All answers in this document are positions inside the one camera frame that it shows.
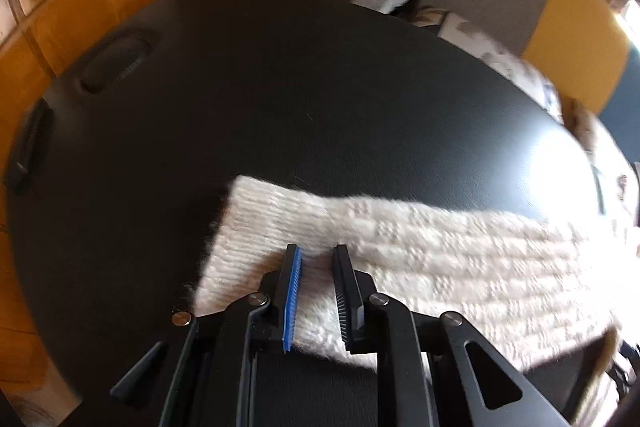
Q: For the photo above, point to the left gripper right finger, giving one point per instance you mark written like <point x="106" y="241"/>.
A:
<point x="373" y="322"/>

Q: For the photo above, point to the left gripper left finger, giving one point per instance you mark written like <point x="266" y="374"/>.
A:
<point x="263" y="320"/>

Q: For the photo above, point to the cream knitted sweater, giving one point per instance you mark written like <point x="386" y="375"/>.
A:
<point x="534" y="289"/>

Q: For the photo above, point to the white deer print pillow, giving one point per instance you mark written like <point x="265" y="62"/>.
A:
<point x="617" y="182"/>

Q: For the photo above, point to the patterned blue white cushion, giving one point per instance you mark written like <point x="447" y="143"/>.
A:
<point x="463" y="34"/>

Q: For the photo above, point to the black suitcase handle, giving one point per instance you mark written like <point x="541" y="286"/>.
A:
<point x="114" y="61"/>

